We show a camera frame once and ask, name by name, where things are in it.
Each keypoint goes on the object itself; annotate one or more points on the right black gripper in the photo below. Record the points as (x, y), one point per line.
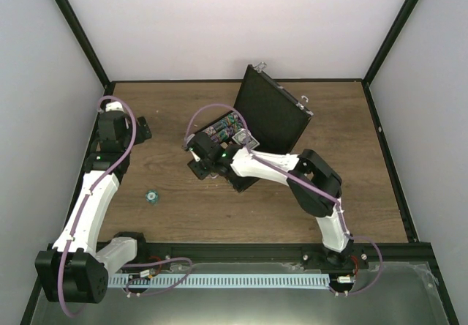
(201, 173)

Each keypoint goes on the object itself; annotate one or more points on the left black frame post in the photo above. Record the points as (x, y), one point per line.
(80, 35)

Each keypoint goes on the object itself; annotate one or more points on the right black frame post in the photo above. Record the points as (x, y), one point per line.
(396, 28)

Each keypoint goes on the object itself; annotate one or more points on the blue boxed card deck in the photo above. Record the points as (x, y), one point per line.
(245, 138)

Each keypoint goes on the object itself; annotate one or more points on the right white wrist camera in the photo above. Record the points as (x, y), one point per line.
(195, 152)

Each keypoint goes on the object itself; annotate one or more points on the black poker set case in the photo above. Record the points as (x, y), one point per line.
(275, 118)

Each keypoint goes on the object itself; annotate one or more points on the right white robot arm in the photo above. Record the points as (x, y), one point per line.
(314, 184)

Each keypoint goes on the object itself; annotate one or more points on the chip row in case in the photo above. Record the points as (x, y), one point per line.
(226, 133)
(224, 122)

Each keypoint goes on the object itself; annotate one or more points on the light blue slotted cable duct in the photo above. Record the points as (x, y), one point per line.
(299, 281)

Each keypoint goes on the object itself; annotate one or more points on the upper chip row in case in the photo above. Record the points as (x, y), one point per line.
(224, 122)

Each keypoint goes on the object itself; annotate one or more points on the black frame post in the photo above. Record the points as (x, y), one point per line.
(80, 35)
(396, 28)

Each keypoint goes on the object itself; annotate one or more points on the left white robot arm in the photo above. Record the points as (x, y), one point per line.
(73, 269)

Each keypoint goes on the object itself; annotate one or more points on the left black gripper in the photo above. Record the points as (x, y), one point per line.
(140, 137)

